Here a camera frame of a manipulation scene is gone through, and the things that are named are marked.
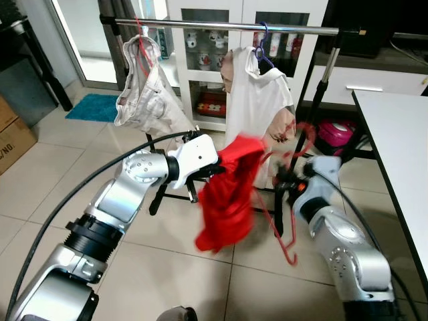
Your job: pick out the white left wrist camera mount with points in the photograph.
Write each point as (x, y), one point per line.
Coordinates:
(197, 157)

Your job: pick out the red box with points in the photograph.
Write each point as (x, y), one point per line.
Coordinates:
(210, 107)

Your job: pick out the white low drawer unit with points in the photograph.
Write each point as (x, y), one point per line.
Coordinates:
(401, 79)

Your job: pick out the teal floor mat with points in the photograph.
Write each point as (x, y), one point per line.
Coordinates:
(93, 108)

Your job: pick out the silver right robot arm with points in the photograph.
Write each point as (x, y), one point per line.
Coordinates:
(341, 254)

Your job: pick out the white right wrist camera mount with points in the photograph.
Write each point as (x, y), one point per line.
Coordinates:
(324, 174)

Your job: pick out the dark grey curtain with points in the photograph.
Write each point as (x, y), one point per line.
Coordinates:
(120, 7)

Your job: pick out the dark grey box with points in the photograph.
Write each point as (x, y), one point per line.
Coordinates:
(27, 93)

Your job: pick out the red t-shirt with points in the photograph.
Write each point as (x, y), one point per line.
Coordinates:
(227, 200)

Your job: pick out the white framed glass door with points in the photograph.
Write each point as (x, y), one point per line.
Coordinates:
(87, 40)

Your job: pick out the black desk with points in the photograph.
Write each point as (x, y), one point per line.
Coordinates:
(50, 70)

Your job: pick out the metal clothes rack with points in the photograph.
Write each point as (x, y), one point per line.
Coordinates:
(200, 25)

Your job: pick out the white printed t-shirt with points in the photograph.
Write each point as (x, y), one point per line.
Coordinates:
(257, 100)

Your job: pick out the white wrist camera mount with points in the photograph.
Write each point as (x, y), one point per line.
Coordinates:
(197, 157)
(324, 174)

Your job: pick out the black television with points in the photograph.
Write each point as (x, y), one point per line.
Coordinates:
(374, 27)

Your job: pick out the white glass door cabinet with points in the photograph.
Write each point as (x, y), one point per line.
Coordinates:
(244, 8)

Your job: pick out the brown cardboard box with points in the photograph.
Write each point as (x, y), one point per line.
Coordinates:
(13, 140)

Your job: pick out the grey robot foot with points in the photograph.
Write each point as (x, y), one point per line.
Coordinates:
(177, 314)

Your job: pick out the cream hanging garment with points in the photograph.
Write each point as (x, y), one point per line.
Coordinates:
(150, 100)

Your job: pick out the purple clothes hanger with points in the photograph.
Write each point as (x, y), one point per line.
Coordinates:
(259, 48)

